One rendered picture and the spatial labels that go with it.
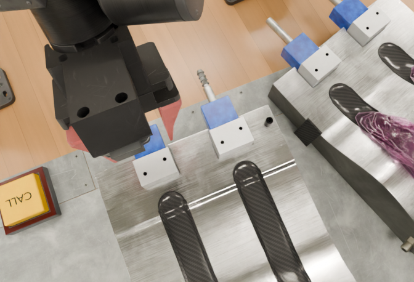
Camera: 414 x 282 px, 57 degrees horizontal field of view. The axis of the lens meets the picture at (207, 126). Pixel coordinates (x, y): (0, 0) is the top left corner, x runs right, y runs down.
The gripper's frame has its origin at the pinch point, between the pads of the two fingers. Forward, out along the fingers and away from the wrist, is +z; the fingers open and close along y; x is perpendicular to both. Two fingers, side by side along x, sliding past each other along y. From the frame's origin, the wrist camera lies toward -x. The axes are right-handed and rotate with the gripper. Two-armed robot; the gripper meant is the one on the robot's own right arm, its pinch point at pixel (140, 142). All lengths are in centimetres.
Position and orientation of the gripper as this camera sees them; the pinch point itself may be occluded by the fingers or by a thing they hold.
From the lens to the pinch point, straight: 41.3
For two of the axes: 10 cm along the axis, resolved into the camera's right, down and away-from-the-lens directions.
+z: 1.9, 6.7, 7.2
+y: 9.2, -3.7, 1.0
